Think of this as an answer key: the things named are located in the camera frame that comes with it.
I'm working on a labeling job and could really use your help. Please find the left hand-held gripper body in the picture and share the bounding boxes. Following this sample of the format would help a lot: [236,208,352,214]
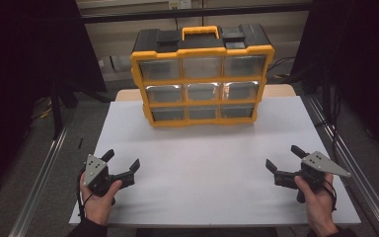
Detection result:
[83,153,116,198]

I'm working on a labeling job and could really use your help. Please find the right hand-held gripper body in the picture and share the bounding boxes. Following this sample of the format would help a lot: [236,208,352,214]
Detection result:
[296,150,352,203]

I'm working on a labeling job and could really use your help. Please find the person's left hand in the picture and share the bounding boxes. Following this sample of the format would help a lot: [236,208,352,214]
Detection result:
[79,172,123,227]

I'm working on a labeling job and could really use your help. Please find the person's right hand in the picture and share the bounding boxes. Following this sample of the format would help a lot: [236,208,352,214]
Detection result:
[293,173,340,233]

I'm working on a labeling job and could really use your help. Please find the black metal stand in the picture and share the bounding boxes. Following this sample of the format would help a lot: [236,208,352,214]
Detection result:
[47,77,113,141]

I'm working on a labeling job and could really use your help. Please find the white table cover board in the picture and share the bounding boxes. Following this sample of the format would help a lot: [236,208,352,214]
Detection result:
[68,96,362,228]

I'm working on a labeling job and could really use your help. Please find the black curtain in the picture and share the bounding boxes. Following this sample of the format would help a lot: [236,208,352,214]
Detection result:
[0,0,109,205]
[290,0,379,166]

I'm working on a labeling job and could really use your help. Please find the yellow black drawer organizer cabinet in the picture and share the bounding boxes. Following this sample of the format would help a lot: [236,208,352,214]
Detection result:
[129,23,275,128]

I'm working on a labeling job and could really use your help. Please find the black horizontal bar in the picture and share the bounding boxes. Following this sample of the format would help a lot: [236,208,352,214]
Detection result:
[78,3,314,25]

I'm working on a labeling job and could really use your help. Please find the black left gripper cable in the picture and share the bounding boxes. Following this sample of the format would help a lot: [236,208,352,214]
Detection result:
[76,167,95,222]

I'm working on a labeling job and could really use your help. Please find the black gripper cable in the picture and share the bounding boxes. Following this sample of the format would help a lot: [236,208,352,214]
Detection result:
[322,179,339,212]
[76,167,95,222]

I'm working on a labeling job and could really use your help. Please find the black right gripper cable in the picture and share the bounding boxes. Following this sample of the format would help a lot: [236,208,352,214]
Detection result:
[322,179,339,212]

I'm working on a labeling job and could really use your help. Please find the aluminium frame rail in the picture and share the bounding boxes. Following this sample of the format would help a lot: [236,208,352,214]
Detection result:
[8,126,70,237]
[304,95,379,237]

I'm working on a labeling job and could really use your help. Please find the yellow floor cable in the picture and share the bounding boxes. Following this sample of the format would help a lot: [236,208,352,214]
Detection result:
[31,98,54,120]

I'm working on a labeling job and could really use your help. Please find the black floor cables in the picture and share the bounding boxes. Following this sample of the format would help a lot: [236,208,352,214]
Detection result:
[265,55,310,83]

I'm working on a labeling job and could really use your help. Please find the white wall socket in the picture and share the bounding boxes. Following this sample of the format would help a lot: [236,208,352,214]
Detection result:
[168,0,192,10]

